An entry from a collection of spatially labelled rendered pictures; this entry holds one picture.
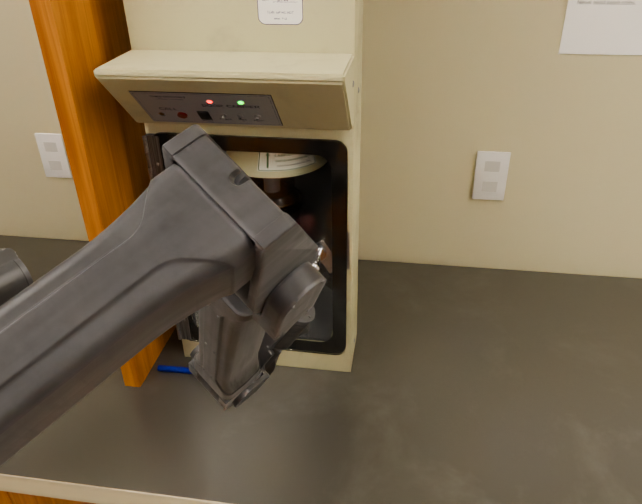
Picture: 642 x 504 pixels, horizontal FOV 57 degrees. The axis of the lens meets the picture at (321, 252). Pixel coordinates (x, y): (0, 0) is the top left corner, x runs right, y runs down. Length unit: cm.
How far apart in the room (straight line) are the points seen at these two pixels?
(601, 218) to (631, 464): 59
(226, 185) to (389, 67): 101
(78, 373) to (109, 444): 78
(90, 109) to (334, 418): 62
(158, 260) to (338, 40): 60
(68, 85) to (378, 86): 66
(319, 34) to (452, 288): 71
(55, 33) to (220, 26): 21
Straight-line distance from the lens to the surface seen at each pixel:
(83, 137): 90
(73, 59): 89
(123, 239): 29
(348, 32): 83
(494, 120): 132
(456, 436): 102
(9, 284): 83
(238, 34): 86
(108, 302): 28
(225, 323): 46
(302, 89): 75
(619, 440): 110
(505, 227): 143
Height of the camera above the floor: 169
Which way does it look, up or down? 31 degrees down
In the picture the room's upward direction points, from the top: 1 degrees counter-clockwise
